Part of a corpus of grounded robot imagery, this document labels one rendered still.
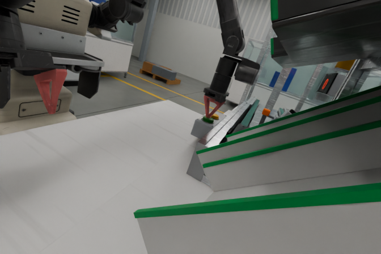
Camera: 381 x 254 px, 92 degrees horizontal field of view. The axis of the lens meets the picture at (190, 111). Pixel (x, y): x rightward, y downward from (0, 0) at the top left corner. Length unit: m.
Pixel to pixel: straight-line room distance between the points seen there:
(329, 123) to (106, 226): 0.36
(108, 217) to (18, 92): 0.51
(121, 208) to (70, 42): 0.54
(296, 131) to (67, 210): 0.37
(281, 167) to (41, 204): 0.38
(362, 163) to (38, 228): 0.42
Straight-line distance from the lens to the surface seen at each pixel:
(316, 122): 0.25
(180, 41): 9.82
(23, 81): 0.77
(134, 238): 0.37
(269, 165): 0.25
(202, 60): 9.24
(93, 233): 0.38
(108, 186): 0.45
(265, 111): 0.59
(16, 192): 0.45
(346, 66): 0.79
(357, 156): 0.24
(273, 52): 0.26
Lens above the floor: 1.16
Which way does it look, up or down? 17 degrees down
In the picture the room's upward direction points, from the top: 18 degrees clockwise
